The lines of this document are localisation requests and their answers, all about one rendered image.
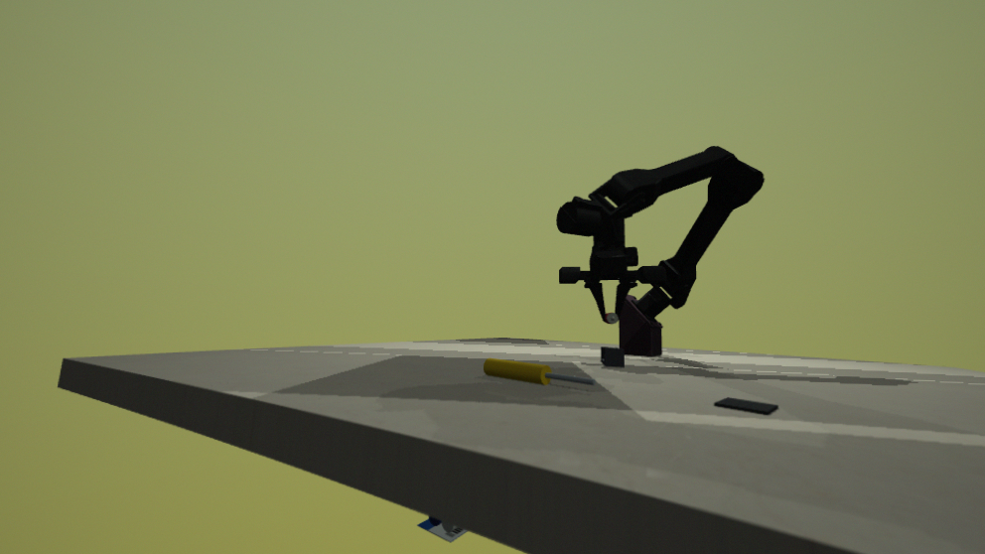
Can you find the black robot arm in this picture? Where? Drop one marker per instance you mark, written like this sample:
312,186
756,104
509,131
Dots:
733,183

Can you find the yellow-handled screwdriver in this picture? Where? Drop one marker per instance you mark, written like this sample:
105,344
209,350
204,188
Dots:
530,372

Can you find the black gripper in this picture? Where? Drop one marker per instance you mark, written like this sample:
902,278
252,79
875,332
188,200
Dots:
644,274

